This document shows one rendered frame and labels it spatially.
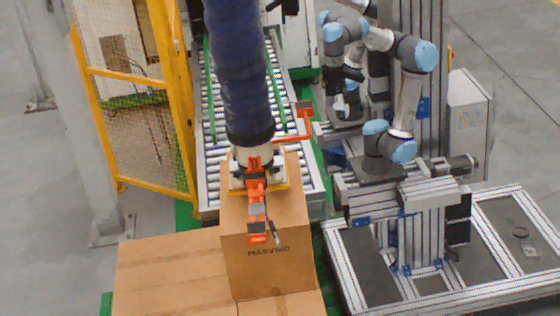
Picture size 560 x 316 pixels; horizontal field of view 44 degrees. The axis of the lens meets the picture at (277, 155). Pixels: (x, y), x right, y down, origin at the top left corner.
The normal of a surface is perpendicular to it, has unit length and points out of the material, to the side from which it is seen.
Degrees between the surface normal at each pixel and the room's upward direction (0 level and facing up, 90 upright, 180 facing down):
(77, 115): 91
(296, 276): 90
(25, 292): 0
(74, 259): 0
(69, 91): 89
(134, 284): 0
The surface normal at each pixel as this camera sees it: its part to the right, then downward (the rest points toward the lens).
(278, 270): 0.06, 0.55
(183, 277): -0.11, -0.83
